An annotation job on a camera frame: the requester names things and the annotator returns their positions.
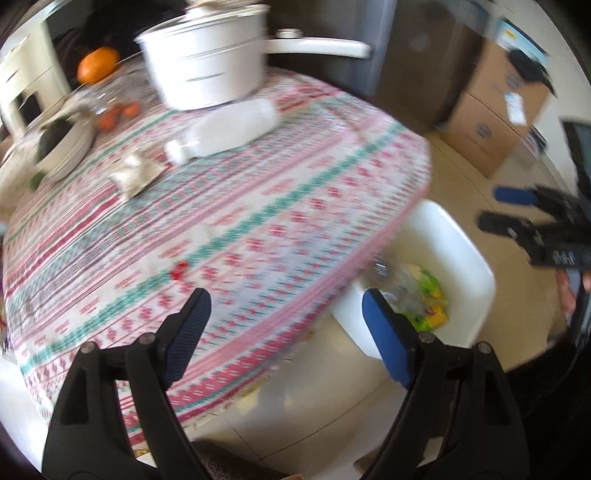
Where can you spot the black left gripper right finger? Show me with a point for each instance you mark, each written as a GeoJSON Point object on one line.
{"type": "Point", "coordinates": [458, 419]}

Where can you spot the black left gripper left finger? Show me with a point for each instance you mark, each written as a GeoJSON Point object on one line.
{"type": "Point", "coordinates": [87, 438]}

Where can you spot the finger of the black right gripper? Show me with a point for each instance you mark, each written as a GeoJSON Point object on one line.
{"type": "Point", "coordinates": [505, 225]}
{"type": "Point", "coordinates": [522, 196]}

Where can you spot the green onion rings chip bag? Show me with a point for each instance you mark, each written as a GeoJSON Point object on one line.
{"type": "Point", "coordinates": [428, 309]}

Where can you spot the clear plastic water bottle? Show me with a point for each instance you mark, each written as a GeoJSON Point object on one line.
{"type": "Point", "coordinates": [398, 286]}

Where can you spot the white plastic trash bin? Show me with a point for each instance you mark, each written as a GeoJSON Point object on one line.
{"type": "Point", "coordinates": [431, 239]}

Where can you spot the white kitchen appliance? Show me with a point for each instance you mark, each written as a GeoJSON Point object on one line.
{"type": "Point", "coordinates": [33, 84]}

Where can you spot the cardboard box with blue logo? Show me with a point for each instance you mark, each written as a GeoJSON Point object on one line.
{"type": "Point", "coordinates": [480, 135]}

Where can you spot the upper cardboard box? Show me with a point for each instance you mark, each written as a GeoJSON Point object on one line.
{"type": "Point", "coordinates": [511, 77]}

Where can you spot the grey refrigerator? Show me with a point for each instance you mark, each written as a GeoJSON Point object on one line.
{"type": "Point", "coordinates": [423, 52]}

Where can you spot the red white patterned tablecloth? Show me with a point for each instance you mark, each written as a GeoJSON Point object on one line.
{"type": "Point", "coordinates": [273, 231]}

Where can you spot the white milky plastic bottle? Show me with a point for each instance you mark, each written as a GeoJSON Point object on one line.
{"type": "Point", "coordinates": [229, 127]}

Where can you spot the white bowl with green squash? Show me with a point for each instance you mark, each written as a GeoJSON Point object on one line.
{"type": "Point", "coordinates": [64, 142]}

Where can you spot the small tangerine left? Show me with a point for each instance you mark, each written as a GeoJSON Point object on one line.
{"type": "Point", "coordinates": [107, 121]}

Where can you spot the small tangerine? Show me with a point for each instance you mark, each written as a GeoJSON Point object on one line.
{"type": "Point", "coordinates": [107, 121]}
{"type": "Point", "coordinates": [130, 110]}

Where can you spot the small tangerine right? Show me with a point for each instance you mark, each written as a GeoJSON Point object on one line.
{"type": "Point", "coordinates": [130, 110]}

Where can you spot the white electric cooking pot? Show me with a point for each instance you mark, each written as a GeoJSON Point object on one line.
{"type": "Point", "coordinates": [216, 53]}

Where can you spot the large orange fruit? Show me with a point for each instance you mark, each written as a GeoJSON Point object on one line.
{"type": "Point", "coordinates": [97, 65]}

